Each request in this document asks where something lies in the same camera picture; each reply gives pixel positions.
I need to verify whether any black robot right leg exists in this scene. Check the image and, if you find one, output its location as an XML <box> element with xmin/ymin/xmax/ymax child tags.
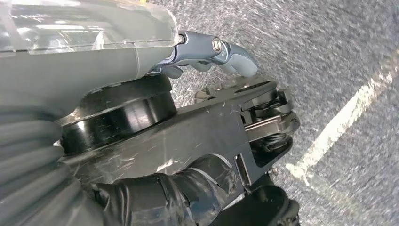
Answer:
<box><xmin>209</xmin><ymin>174</ymin><xmax>302</xmax><ymax>226</ymax></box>

